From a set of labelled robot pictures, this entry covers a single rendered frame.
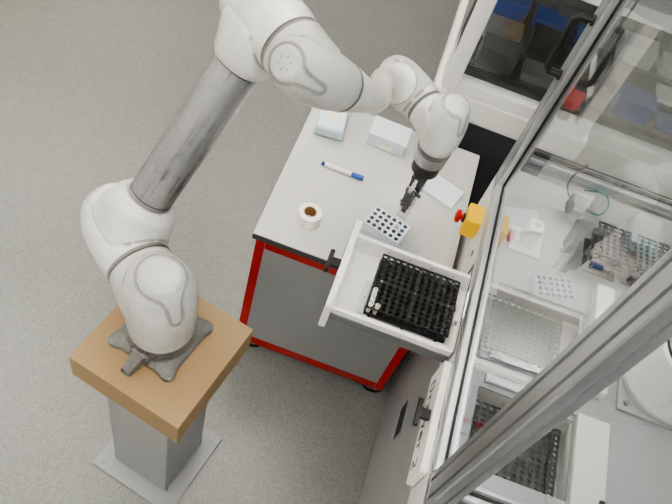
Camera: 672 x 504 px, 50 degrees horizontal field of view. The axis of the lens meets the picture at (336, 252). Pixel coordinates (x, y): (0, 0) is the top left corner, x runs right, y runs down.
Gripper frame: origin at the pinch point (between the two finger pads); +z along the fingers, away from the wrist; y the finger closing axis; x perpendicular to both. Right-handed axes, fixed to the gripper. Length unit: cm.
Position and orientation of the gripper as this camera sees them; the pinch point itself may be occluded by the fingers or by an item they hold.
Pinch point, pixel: (406, 206)
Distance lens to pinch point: 205.1
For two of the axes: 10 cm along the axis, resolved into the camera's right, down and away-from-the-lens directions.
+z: -2.1, 5.5, 8.1
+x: -8.3, -5.4, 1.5
